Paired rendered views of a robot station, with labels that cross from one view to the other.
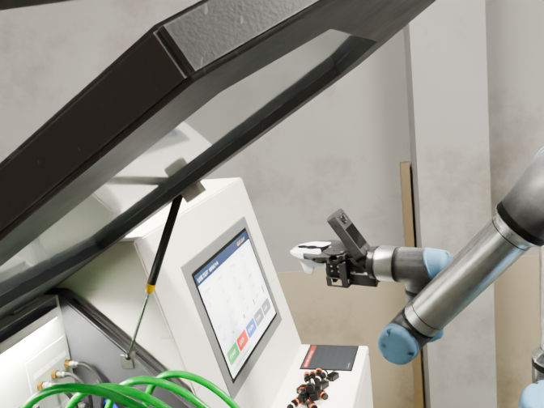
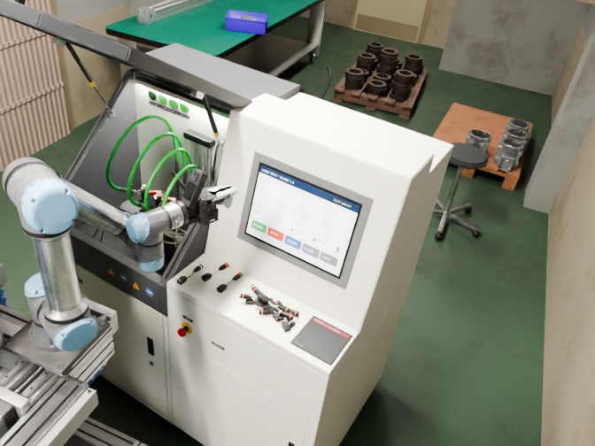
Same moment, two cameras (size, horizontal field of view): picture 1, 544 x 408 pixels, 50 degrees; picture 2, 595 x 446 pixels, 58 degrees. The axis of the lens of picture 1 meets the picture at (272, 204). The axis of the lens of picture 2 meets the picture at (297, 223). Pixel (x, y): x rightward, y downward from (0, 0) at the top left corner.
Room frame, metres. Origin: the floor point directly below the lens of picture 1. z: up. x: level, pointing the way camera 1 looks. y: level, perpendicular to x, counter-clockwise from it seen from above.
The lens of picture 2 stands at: (1.78, -1.41, 2.39)
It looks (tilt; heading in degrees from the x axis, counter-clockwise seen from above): 36 degrees down; 100
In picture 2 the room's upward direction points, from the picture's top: 8 degrees clockwise
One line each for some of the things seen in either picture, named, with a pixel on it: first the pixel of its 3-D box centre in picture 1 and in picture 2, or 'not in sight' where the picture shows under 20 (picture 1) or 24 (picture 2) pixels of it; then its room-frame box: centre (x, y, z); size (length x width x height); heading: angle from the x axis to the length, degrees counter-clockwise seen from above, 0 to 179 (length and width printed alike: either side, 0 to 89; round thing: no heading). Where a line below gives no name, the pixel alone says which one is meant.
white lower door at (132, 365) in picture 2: not in sight; (112, 335); (0.74, 0.05, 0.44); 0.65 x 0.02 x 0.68; 163
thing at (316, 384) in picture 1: (313, 387); (269, 304); (1.47, -0.06, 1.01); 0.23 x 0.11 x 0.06; 163
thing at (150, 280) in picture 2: not in sight; (105, 263); (0.74, 0.07, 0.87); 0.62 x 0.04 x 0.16; 163
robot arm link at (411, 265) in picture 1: (422, 267); (148, 226); (1.15, -0.30, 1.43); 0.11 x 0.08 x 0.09; 57
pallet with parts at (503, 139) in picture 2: not in sight; (483, 132); (2.57, 3.75, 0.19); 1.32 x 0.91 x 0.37; 82
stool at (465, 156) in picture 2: not in sight; (457, 189); (2.30, 2.30, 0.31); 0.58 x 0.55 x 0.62; 65
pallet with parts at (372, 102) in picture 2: not in sight; (386, 71); (1.47, 4.77, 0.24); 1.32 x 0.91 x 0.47; 83
